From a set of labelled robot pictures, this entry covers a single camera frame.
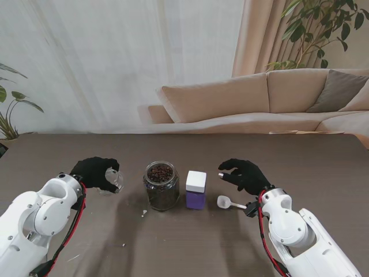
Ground beige sofa cushion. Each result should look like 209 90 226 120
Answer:
338 85 369 113

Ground white square jar lid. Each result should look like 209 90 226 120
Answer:
186 170 208 193

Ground red left arm cable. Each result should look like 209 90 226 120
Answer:
47 181 88 267

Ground white plastic measuring spoon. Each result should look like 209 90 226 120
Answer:
217 195 248 210

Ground grey sofa cushion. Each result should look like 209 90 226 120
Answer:
307 69 369 113

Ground glass jar of coffee beans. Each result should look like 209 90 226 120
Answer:
142 160 180 213

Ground broad leaf green houseplant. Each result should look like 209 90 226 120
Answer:
0 62 45 141

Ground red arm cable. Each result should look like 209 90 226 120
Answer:
258 190 289 275
47 181 88 267

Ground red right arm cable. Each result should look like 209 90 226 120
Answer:
258 190 289 275

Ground purple square coffee jar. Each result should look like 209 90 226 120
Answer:
186 189 207 210

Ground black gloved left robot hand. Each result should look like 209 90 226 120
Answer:
70 156 121 194

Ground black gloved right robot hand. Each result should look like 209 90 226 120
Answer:
217 158 272 196

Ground clear glass jar lid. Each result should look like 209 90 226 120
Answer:
99 167 126 197

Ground tall dark green leafy plant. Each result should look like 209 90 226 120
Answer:
265 0 366 72

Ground beige pleated curtain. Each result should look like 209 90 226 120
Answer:
232 0 369 78

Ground beige sofa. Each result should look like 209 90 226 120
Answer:
148 68 369 143

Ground white sheer curtain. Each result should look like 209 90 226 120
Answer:
0 0 246 135

